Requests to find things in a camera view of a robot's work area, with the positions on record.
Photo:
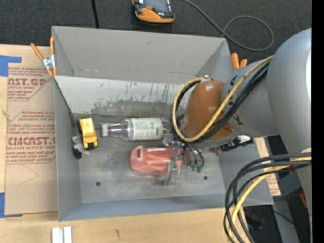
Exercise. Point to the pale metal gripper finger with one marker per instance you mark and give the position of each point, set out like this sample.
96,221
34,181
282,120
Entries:
172,176

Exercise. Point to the pink plastic object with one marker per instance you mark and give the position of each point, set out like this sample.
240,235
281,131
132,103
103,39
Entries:
149,161

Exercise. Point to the clear bottle with white label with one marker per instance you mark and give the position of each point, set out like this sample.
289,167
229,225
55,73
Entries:
144,129

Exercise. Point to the grey metal bin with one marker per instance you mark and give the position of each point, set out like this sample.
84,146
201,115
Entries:
121,186

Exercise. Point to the yellow toy truck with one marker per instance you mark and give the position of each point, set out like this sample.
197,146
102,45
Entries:
88,133

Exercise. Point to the small grey and black toy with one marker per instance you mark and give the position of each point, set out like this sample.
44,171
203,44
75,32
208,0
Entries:
77,148

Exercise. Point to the brown cardboard board, red print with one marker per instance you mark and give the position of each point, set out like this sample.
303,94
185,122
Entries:
30,173

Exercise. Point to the black cylinder on white bracket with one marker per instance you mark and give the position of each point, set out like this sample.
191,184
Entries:
234,143

